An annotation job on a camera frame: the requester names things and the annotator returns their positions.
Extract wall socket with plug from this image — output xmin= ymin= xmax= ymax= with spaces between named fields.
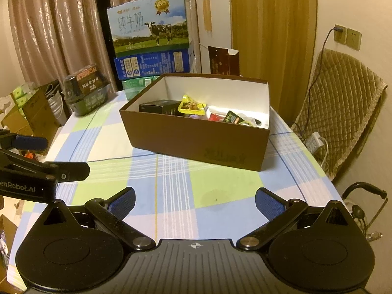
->
xmin=333 ymin=24 xmax=347 ymax=45

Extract blue carton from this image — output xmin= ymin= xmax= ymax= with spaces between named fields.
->
xmin=114 ymin=48 xmax=194 ymax=80

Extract wooden door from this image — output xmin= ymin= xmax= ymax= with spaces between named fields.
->
xmin=229 ymin=0 xmax=317 ymax=118

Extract beige curtain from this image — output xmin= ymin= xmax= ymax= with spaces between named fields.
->
xmin=8 ymin=0 xmax=196 ymax=92

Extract green carton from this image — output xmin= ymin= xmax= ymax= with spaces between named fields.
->
xmin=122 ymin=74 xmax=163 ymax=100

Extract dark wrapped food package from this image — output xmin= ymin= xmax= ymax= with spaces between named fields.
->
xmin=63 ymin=63 xmax=111 ymax=117

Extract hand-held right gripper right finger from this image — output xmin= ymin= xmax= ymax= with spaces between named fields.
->
xmin=236 ymin=187 xmax=359 ymax=251

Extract yellow wall hanging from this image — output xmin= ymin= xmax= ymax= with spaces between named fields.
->
xmin=202 ymin=0 xmax=212 ymax=34

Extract black power cable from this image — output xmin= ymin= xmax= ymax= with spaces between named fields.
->
xmin=302 ymin=26 xmax=343 ymax=135

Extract clear plastic blister pack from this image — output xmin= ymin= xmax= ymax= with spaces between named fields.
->
xmin=240 ymin=114 xmax=264 ymax=128

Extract brown cardboard box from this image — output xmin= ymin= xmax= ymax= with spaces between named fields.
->
xmin=119 ymin=73 xmax=270 ymax=172

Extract milk carton with cow print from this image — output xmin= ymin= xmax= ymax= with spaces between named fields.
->
xmin=106 ymin=0 xmax=194 ymax=58

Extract white power strip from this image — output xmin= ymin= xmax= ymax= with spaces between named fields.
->
xmin=306 ymin=132 xmax=327 ymax=154

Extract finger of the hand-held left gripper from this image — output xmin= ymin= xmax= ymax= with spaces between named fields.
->
xmin=0 ymin=151 xmax=91 ymax=184
xmin=0 ymin=129 xmax=49 ymax=151

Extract grey striped bag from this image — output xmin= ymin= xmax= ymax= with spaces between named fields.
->
xmin=45 ymin=81 xmax=68 ymax=120

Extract desktop with checked tablecloth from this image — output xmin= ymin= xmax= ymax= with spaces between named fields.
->
xmin=6 ymin=89 xmax=346 ymax=285

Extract yellow snack packet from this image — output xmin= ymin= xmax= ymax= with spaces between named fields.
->
xmin=177 ymin=94 xmax=206 ymax=116

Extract black curved metal handle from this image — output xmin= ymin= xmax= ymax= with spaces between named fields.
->
xmin=341 ymin=182 xmax=388 ymax=202

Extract empty wall socket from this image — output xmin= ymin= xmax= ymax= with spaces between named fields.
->
xmin=346 ymin=28 xmax=362 ymax=50

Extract green snack packet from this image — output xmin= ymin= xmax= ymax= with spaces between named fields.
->
xmin=223 ymin=110 xmax=245 ymax=125

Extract dark red gift bag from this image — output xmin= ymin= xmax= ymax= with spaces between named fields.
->
xmin=208 ymin=45 xmax=240 ymax=76

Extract green tissue packs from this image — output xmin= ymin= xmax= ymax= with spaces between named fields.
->
xmin=12 ymin=83 xmax=37 ymax=111

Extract black product box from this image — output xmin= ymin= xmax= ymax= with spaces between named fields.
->
xmin=138 ymin=99 xmax=181 ymax=116

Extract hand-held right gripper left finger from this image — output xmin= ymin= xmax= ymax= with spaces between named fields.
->
xmin=32 ymin=187 xmax=156 ymax=251

